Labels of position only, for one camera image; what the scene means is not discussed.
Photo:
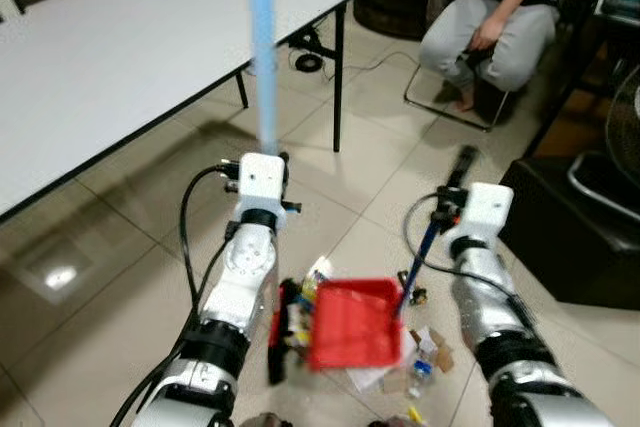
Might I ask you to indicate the brown cardboard scrap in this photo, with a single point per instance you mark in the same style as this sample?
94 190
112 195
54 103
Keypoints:
440 352

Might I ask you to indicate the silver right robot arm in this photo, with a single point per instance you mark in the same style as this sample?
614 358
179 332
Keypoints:
490 307

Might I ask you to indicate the clear plastic bottle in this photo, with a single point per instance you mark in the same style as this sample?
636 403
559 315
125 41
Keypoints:
421 377

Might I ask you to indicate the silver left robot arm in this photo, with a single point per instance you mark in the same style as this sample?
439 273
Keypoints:
245 277

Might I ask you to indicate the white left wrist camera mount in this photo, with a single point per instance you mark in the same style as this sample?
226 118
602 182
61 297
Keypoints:
262 179

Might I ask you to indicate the small dark trash piece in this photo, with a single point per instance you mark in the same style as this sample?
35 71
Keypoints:
414 292

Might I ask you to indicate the dark floor fan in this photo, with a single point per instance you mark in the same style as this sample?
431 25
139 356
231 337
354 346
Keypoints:
625 127

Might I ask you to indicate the seated person in grey trousers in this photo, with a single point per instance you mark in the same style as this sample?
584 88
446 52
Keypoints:
500 37

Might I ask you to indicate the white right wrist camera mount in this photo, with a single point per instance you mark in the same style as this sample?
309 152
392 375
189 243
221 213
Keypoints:
487 209

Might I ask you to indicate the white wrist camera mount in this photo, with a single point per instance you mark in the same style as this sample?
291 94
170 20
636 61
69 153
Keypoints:
262 179
487 209

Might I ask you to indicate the white folding table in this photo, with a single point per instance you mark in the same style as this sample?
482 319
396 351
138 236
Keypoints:
120 47

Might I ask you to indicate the yellow snack wrapper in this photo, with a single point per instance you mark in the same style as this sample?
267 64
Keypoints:
315 282

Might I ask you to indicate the large black box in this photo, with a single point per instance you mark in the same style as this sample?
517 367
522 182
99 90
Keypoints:
570 237

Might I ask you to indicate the small yellow scrap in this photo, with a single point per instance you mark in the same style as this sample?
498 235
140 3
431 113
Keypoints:
415 415

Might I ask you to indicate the white paper sheet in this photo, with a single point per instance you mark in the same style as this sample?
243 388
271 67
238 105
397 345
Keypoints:
375 377

